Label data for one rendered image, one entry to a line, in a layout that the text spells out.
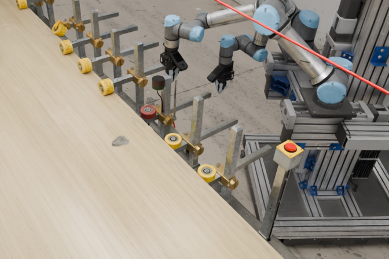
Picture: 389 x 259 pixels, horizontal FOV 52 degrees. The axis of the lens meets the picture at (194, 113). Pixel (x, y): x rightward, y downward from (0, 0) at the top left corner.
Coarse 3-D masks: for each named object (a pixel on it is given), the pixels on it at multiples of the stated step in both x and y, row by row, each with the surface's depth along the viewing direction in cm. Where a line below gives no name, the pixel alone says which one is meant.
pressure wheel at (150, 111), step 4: (144, 108) 206; (148, 108) 205; (152, 108) 206; (144, 112) 203; (148, 112) 203; (152, 112) 203; (144, 116) 203; (148, 116) 203; (152, 116) 204; (148, 124) 210
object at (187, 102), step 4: (204, 92) 228; (208, 92) 228; (196, 96) 225; (204, 96) 226; (208, 96) 228; (184, 100) 221; (188, 100) 221; (192, 100) 221; (180, 104) 218; (184, 104) 218; (188, 104) 221; (192, 104) 223; (172, 108) 214; (176, 108) 216; (180, 108) 218; (172, 112) 216; (156, 116) 209; (144, 120) 208; (148, 120) 207; (152, 120) 209
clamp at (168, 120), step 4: (156, 108) 212; (160, 108) 212; (156, 112) 211; (160, 112) 210; (160, 116) 209; (168, 116) 207; (160, 120) 210; (164, 120) 207; (168, 120) 206; (172, 120) 208; (164, 124) 209; (168, 124) 208
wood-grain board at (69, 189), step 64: (0, 0) 297; (0, 64) 230; (64, 64) 234; (0, 128) 187; (64, 128) 190; (128, 128) 193; (0, 192) 158; (64, 192) 160; (128, 192) 162; (192, 192) 165; (0, 256) 137; (64, 256) 138; (128, 256) 140; (192, 256) 142; (256, 256) 143
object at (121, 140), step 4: (120, 136) 186; (124, 136) 187; (116, 140) 184; (120, 140) 185; (124, 140) 184; (128, 140) 186; (112, 144) 182; (116, 144) 183; (120, 144) 183; (124, 144) 184
